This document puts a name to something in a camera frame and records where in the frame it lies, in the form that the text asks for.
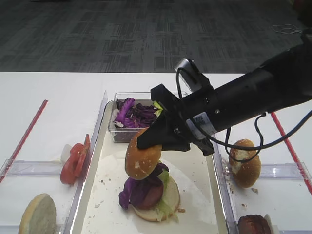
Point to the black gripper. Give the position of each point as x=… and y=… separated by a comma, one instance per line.
x=170, y=130

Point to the sesame top bun front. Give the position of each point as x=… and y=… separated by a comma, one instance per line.
x=140, y=163

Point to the sesame bun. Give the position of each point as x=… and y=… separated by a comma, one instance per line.
x=247, y=173
x=140, y=163

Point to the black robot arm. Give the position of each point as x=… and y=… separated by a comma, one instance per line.
x=282, y=81

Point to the green lettuce in container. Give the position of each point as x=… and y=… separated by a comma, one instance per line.
x=158, y=109

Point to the shredded lettuce on burger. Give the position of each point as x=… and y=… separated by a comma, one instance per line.
x=170, y=200

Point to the rear tomato slice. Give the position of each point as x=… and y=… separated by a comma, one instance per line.
x=82, y=156

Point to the tomato slice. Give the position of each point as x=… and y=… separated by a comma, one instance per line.
x=67, y=175
x=82, y=156

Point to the dark meat patty front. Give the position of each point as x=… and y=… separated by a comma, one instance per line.
x=253, y=224

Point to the front tomato slice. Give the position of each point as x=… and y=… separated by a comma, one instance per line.
x=67, y=175

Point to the white stopper behind patties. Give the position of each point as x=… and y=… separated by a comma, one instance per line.
x=273, y=228

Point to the purple cabbage in container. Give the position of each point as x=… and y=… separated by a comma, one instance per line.
x=130, y=117

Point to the clear plastic salad container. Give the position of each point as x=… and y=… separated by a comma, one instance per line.
x=142, y=97

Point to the pink ham slice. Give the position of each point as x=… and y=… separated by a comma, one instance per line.
x=152, y=198

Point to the bottom bun on tray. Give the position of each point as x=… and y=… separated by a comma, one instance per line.
x=150, y=214

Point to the right clear acrylic divider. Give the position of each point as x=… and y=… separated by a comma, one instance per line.
x=227, y=211

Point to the clear acrylic divider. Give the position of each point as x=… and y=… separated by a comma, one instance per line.
x=227, y=211
x=67, y=228

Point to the sesame top bun rear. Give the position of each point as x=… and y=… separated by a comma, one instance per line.
x=247, y=173

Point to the cream metal serving tray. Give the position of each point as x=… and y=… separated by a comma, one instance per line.
x=99, y=211

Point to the purple cabbage leaf on burger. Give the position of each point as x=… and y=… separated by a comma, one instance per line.
x=134, y=191

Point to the right red tape strip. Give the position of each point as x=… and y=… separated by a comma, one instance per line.
x=293, y=153

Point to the red tape strip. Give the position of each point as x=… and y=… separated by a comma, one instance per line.
x=11, y=160
x=293, y=153

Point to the clear holder upper right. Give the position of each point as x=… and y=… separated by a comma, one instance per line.
x=287, y=171

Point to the clear holder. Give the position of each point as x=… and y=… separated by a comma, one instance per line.
x=287, y=171
x=31, y=168

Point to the left clear acrylic divider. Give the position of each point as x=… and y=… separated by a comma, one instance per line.
x=67, y=228

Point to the white stopper behind tomatoes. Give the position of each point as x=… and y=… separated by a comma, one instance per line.
x=65, y=153

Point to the left red tape strip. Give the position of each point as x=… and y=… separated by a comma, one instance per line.
x=11, y=160

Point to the pale bun half left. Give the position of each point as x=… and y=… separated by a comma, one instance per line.
x=39, y=217

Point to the clear holder upper left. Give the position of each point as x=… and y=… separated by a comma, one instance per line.
x=31, y=168

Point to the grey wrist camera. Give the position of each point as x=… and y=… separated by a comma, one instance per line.
x=192, y=76

